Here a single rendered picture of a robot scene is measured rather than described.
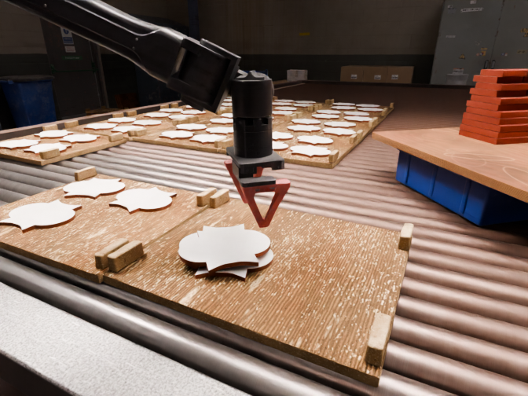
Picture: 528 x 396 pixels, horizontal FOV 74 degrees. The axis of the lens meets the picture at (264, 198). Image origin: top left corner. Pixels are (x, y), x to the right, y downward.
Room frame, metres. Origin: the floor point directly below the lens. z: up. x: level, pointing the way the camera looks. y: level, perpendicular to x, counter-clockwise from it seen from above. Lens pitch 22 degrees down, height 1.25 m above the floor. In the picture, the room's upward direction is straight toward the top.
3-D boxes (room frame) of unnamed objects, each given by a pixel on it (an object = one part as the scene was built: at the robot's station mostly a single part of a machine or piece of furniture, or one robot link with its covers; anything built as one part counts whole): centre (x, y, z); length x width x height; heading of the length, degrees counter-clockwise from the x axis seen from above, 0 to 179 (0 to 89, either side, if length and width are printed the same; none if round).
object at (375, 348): (0.30, -0.13, 0.95); 0.06 x 0.02 x 0.03; 153
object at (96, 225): (0.69, 0.36, 0.93); 0.41 x 0.35 x 0.02; 65
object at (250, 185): (0.47, 0.00, 1.06); 0.07 x 0.07 x 0.09; 16
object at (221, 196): (0.72, 0.10, 0.95); 0.06 x 0.02 x 0.03; 153
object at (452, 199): (0.81, -0.55, 0.97); 0.31 x 0.31 x 0.10; 14
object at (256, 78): (0.51, 0.02, 1.19); 0.07 x 0.06 x 0.07; 177
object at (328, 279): (0.51, -0.02, 0.93); 0.41 x 0.35 x 0.02; 63
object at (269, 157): (0.51, 0.02, 1.13); 0.10 x 0.07 x 0.07; 16
